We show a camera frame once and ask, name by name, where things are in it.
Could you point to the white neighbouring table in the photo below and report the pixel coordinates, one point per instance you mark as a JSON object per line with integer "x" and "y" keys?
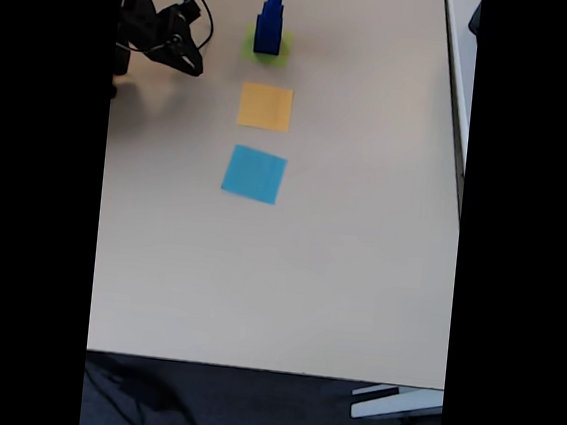
{"x": 461, "y": 64}

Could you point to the large blue cube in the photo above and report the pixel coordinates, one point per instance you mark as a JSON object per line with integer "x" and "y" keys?
{"x": 266, "y": 40}

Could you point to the black camera box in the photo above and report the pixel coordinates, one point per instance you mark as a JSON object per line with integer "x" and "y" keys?
{"x": 190, "y": 8}

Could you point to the green paper square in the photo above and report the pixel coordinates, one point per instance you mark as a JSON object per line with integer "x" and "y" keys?
{"x": 265, "y": 59}

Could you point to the white table leg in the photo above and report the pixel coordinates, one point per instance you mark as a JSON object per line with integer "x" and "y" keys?
{"x": 395, "y": 406}

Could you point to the dark blue chair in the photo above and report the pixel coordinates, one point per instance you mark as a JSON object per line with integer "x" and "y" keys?
{"x": 476, "y": 17}

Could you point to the medium blue cube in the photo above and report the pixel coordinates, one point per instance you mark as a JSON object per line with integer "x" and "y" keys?
{"x": 267, "y": 19}

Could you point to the light blue paper square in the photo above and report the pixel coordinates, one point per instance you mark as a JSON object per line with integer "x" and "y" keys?
{"x": 254, "y": 174}

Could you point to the small blue cube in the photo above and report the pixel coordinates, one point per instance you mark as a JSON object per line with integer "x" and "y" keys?
{"x": 273, "y": 6}

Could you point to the orange paper square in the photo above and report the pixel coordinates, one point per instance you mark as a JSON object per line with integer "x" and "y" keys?
{"x": 264, "y": 107}

